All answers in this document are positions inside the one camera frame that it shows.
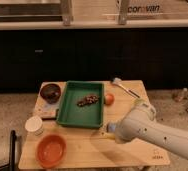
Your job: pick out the green plastic tray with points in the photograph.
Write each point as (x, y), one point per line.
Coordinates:
(89, 116)

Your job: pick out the black chair frame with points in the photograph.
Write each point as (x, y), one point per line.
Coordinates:
(9, 165)

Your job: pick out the white box with lettering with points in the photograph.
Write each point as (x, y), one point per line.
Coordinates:
(144, 6)

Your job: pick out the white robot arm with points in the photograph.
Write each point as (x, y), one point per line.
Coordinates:
(140, 123)

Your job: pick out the dark brown bowl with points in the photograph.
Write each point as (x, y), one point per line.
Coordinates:
(50, 93)

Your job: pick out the white paper cup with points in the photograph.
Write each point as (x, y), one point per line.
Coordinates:
(34, 125)

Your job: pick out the brown food pile in tray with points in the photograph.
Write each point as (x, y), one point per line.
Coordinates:
(88, 100)

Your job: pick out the blue sponge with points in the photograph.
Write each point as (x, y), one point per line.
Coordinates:
(111, 127)

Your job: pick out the red bowl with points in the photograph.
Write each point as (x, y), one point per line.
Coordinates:
(50, 151)

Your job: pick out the wooden folding table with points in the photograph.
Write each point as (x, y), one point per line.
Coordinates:
(87, 148)

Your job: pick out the yellow banana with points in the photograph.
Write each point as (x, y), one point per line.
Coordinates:
(108, 135)

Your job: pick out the small wooden cutting board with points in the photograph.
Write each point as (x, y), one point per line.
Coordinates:
(46, 110)

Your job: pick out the orange tomato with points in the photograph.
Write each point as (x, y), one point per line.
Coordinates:
(109, 99)

